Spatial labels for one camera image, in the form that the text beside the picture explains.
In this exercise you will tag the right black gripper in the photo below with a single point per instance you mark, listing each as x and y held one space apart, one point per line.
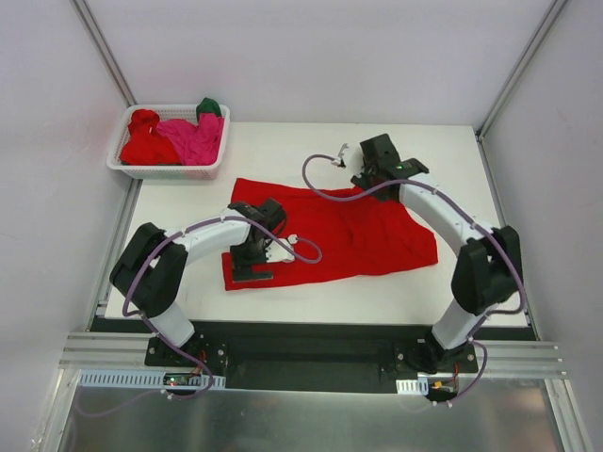
366 178

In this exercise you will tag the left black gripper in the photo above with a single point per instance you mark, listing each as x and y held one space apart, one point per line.
252 273

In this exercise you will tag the red t shirt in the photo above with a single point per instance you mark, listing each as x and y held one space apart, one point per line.
146 147
361 238

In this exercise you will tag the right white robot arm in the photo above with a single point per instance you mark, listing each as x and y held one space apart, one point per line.
488 269

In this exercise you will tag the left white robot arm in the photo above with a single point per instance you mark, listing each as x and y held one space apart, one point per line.
151 267

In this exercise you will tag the pink t shirt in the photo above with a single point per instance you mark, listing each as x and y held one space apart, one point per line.
195 145

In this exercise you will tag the white plastic basket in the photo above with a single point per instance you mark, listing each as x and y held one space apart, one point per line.
177 172

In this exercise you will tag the green t shirt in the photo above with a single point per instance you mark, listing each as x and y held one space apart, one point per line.
208 106

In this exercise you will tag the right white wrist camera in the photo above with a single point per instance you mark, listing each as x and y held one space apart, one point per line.
338 160

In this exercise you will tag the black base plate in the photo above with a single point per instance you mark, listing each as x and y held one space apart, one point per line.
315 357

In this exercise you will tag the left white cable duct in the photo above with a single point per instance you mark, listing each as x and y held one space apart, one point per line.
123 379

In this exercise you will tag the white cable duct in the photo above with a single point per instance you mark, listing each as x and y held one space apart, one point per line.
123 379
412 387

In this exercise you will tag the right white cable duct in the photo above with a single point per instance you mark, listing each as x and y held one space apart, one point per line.
412 387

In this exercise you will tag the aluminium frame rail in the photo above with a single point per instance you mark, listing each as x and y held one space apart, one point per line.
506 359

